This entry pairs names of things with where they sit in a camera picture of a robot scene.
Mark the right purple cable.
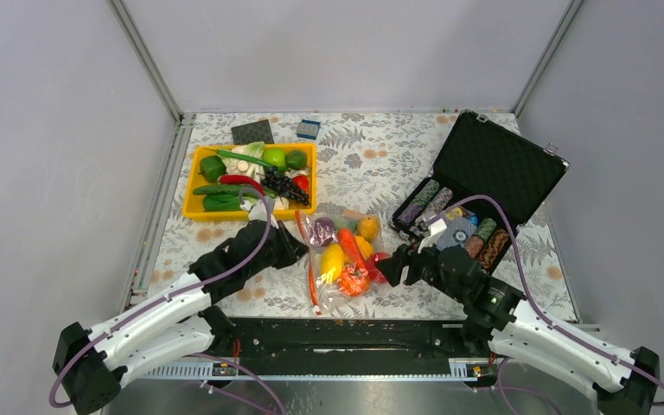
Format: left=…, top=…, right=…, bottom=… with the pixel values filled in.
left=423, top=195, right=664, bottom=415

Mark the red fake apple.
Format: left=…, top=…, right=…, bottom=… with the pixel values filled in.
left=366, top=252, right=393, bottom=285

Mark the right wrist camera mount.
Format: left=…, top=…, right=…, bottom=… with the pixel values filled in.
left=417, top=219, right=447, bottom=253

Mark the blue grey small box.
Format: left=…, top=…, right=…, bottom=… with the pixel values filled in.
left=296, top=119, right=321, bottom=140

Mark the light green fake apple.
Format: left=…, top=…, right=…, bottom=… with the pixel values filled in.
left=262, top=148, right=286, bottom=169

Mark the purple fake onion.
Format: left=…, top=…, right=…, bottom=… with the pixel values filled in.
left=309, top=217, right=337, bottom=247

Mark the black foam square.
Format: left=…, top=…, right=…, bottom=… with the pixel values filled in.
left=231, top=119, right=274, bottom=145

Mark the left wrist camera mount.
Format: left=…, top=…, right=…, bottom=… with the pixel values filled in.
left=248, top=200, right=278, bottom=229

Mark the yellow plastic bin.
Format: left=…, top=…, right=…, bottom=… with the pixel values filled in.
left=182, top=142, right=317, bottom=221

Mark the black poker chip case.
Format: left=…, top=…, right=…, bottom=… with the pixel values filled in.
left=391, top=111, right=569, bottom=272

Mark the red fake tomato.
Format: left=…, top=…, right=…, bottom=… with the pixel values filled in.
left=291, top=175, right=310, bottom=194

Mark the clear zip top bag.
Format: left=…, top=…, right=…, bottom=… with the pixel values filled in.
left=295, top=210, right=390, bottom=316

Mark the wooden cork cylinder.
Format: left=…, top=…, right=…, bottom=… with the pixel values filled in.
left=342, top=209, right=367, bottom=220

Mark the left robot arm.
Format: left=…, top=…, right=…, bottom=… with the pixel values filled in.
left=48, top=220, right=309, bottom=414

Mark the orange fake carrot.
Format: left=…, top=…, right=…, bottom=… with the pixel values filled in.
left=337, top=228, right=367, bottom=270

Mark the black fake grape bunch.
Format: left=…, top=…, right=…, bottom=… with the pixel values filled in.
left=260, top=167, right=310, bottom=206

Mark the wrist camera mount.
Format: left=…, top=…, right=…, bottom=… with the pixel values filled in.
left=248, top=200, right=278, bottom=229
left=417, top=219, right=447, bottom=253

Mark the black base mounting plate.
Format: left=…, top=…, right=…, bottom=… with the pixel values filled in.
left=205, top=317, right=492, bottom=377

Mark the fake orange tangerine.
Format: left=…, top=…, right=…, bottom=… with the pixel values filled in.
left=337, top=265, right=370, bottom=297

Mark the green fake cucumber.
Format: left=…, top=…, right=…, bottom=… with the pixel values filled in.
left=192, top=184, right=252, bottom=197

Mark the green fake long bean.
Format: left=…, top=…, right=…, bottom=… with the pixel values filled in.
left=216, top=150, right=287, bottom=171

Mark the green fake bell pepper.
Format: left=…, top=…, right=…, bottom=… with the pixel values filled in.
left=199, top=156, right=227, bottom=182

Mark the red fake chili pepper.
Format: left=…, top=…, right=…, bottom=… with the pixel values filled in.
left=219, top=175, right=265, bottom=195

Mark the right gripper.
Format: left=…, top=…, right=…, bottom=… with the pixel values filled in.
left=373, top=233, right=467, bottom=303

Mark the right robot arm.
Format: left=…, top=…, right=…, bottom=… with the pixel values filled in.
left=375, top=245, right=660, bottom=414

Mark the yellow fake bell pepper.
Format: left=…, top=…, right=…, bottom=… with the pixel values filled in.
left=355, top=235, right=374, bottom=260

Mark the yellow fake lemon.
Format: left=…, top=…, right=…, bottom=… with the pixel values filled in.
left=320, top=243, right=345, bottom=284

